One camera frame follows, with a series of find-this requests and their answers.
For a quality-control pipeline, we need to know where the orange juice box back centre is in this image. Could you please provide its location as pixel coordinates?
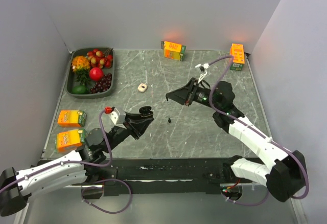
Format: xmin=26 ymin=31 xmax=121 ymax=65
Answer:
xmin=161 ymin=41 xmax=186 ymax=61

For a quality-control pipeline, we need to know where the orange yellow flower pineapple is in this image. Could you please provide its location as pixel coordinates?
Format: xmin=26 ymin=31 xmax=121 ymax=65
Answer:
xmin=71 ymin=56 xmax=91 ymax=86

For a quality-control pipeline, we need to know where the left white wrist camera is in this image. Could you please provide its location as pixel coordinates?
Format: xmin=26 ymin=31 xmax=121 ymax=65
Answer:
xmin=104 ymin=107 xmax=126 ymax=127

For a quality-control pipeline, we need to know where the black earbud charging case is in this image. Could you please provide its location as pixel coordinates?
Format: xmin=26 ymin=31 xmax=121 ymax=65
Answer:
xmin=139 ymin=106 xmax=153 ymax=118

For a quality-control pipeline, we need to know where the red cherry bunch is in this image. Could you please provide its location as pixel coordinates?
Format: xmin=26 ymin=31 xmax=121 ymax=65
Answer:
xmin=86 ymin=48 xmax=113 ymax=69

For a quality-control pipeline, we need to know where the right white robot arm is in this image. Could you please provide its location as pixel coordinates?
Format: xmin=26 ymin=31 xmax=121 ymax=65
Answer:
xmin=166 ymin=78 xmax=308 ymax=202

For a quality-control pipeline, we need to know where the beige earbud charging case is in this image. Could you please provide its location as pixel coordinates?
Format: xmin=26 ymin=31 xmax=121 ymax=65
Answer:
xmin=137 ymin=83 xmax=148 ymax=93

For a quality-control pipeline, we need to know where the orange juice box left lower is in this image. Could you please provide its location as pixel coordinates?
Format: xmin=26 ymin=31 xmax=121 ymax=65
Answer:
xmin=55 ymin=128 xmax=88 ymax=153

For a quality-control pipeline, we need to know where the orange juice box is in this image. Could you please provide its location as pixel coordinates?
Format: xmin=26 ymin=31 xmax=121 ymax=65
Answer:
xmin=161 ymin=41 xmax=186 ymax=61
xmin=57 ymin=110 xmax=87 ymax=127
xmin=55 ymin=128 xmax=88 ymax=153
xmin=229 ymin=43 xmax=245 ymax=71

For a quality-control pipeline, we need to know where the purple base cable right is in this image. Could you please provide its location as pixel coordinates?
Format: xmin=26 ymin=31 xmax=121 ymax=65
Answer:
xmin=221 ymin=183 xmax=270 ymax=207

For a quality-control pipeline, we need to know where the dark grey fruit tray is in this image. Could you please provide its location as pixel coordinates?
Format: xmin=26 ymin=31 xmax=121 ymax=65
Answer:
xmin=66 ymin=47 xmax=115 ymax=99

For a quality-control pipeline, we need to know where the red apple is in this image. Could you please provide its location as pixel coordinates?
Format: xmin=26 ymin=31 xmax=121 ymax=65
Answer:
xmin=89 ymin=68 xmax=104 ymax=81

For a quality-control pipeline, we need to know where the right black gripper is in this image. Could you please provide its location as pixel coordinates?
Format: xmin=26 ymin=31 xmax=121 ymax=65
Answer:
xmin=166 ymin=77 xmax=221 ymax=110

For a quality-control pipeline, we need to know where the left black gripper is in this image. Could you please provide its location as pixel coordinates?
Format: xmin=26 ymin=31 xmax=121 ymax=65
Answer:
xmin=103 ymin=111 xmax=154 ymax=153

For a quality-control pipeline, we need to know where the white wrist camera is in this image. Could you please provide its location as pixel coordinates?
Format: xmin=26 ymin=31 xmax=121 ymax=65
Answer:
xmin=104 ymin=107 xmax=126 ymax=127
xmin=195 ymin=63 xmax=210 ymax=84

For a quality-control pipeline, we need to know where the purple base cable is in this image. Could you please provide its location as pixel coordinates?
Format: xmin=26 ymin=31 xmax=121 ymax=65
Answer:
xmin=221 ymin=183 xmax=270 ymax=207
xmin=81 ymin=178 xmax=133 ymax=214

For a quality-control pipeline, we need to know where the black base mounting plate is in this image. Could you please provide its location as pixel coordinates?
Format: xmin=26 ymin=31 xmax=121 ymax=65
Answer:
xmin=81 ymin=158 xmax=248 ymax=196

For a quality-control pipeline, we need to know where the orange juice box back right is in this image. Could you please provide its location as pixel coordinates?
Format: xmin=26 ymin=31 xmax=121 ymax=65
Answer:
xmin=229 ymin=43 xmax=245 ymax=71

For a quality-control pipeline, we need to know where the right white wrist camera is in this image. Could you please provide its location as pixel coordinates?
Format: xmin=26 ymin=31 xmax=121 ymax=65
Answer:
xmin=195 ymin=63 xmax=210 ymax=84

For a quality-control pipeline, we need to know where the dark purple grape bunch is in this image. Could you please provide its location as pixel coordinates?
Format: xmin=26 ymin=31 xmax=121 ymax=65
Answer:
xmin=90 ymin=73 xmax=112 ymax=94

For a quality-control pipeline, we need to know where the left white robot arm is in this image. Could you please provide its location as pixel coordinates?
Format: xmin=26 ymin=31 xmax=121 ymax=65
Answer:
xmin=1 ymin=106 xmax=154 ymax=217

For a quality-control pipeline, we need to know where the orange juice box left upper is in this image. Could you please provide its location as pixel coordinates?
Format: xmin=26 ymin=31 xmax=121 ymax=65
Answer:
xmin=57 ymin=110 xmax=87 ymax=127

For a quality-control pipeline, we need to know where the green avocado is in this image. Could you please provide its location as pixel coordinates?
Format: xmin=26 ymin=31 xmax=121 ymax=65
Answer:
xmin=71 ymin=85 xmax=88 ymax=95

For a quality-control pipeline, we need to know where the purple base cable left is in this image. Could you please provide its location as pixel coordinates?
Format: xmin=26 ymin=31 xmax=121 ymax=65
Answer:
xmin=81 ymin=178 xmax=133 ymax=214

